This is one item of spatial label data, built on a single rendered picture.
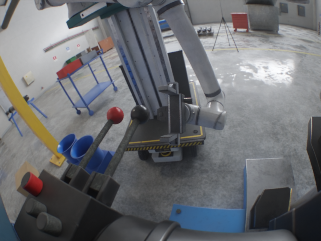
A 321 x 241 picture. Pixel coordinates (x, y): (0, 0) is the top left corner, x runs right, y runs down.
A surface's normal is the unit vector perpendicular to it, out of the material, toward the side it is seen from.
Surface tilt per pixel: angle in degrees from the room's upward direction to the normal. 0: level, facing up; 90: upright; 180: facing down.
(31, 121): 90
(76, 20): 90
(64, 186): 0
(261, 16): 90
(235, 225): 0
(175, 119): 50
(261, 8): 90
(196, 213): 0
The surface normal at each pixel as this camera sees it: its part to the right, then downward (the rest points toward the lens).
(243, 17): -0.57, 0.65
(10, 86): 0.92, -0.01
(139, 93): -0.10, 0.67
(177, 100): -0.38, 0.05
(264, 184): -0.26, -0.73
